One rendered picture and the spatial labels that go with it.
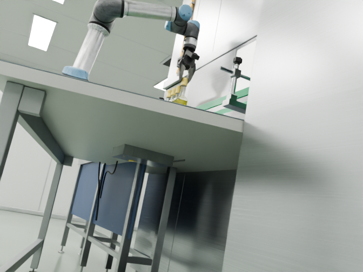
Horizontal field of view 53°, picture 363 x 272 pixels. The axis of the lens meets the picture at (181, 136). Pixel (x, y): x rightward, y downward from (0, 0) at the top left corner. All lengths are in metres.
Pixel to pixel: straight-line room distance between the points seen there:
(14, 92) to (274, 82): 0.61
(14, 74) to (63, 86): 0.11
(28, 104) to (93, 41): 1.02
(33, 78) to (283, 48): 0.59
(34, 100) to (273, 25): 0.62
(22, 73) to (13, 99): 0.07
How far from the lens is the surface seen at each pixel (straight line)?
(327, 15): 0.85
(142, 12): 1.91
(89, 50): 1.90
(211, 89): 1.94
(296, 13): 0.94
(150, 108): 0.90
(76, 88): 0.90
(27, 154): 7.59
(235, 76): 1.20
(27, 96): 0.96
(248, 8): 1.99
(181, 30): 2.08
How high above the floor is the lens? 0.48
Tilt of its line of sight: 12 degrees up
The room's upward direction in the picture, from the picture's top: 11 degrees clockwise
